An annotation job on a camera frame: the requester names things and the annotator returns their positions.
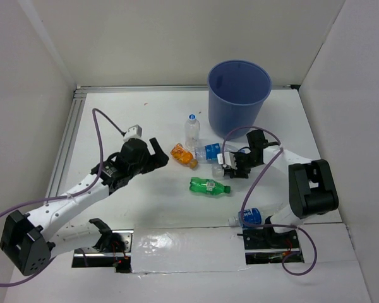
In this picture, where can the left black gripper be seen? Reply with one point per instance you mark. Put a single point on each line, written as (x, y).
(160, 158)

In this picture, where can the crushed blue label bottle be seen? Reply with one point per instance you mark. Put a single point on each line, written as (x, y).
(253, 216)

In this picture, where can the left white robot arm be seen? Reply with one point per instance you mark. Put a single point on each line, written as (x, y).
(31, 240)

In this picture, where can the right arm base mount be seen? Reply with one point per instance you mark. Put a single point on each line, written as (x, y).
(265, 247)

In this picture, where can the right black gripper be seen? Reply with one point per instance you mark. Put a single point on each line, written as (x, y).
(239, 172)

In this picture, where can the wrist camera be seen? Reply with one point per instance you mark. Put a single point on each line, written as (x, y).
(134, 132)
(227, 160)

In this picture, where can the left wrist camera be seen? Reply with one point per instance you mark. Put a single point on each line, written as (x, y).
(134, 132)

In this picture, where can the blue plastic bin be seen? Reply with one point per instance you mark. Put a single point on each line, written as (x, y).
(237, 90)

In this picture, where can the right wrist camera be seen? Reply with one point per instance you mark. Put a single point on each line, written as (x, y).
(227, 160)

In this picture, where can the small clear bottle white cap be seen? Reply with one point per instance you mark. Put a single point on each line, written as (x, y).
(192, 132)

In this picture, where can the blue label water bottle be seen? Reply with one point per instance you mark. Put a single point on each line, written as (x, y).
(208, 153)

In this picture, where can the orange plastic bottle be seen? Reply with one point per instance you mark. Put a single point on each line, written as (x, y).
(183, 156)

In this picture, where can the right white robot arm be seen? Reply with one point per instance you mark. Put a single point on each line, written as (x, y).
(310, 185)

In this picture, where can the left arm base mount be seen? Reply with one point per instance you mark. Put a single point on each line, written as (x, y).
(116, 255)

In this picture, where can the green plastic bottle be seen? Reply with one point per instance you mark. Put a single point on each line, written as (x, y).
(208, 186)

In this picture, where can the black label clear bottle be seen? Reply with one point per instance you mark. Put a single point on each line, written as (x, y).
(218, 171)

